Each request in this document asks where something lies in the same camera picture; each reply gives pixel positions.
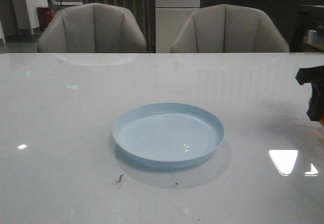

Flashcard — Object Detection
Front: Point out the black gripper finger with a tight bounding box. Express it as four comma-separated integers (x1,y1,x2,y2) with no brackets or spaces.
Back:
295,66,323,121

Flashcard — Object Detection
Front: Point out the light blue round plate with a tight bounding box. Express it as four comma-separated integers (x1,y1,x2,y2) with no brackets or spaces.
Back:
112,102,225,169

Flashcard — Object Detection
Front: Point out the orange corn cob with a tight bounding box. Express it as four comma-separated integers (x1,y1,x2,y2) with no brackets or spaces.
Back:
319,117,324,127

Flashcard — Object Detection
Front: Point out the dark side table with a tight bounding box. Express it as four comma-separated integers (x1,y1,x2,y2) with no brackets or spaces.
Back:
290,5,323,52

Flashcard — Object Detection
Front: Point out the grey counter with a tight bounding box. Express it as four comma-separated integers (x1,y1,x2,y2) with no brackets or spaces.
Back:
200,0,323,45

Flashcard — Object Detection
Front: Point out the right beige upholstered chair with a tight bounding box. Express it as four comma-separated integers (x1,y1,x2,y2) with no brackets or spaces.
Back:
170,4,290,53

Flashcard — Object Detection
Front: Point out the beige upholstered chair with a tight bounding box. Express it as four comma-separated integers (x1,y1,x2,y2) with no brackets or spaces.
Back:
37,3,146,53
170,4,290,53

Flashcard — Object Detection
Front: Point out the white cabinet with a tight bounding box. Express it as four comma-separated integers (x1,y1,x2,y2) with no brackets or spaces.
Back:
155,0,200,53

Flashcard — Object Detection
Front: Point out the left beige upholstered chair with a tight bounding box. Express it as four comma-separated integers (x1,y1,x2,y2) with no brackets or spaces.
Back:
37,3,146,53

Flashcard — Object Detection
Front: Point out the red bin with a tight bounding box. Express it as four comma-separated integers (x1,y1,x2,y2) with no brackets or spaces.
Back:
36,6,56,31

